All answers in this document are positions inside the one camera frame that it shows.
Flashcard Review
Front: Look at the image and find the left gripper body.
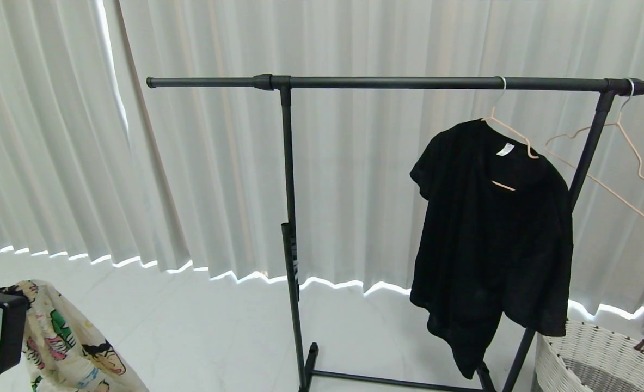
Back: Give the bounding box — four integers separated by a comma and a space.
0, 289, 29, 376

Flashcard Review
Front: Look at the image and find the cream printed garment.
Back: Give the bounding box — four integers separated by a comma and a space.
0, 279, 150, 392

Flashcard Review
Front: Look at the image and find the black garment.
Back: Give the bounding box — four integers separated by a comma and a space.
409, 119, 574, 380

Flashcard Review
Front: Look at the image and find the pink clothes hanger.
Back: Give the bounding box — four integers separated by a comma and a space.
480, 76, 540, 192
543, 79, 644, 229

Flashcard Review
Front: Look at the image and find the black clothes rack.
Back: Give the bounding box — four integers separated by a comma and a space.
146, 73, 644, 392

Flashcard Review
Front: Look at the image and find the white laundry basket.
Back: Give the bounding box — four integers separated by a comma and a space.
534, 318, 644, 392

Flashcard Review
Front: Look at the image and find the white curtain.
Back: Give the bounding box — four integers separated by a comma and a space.
0, 0, 644, 319

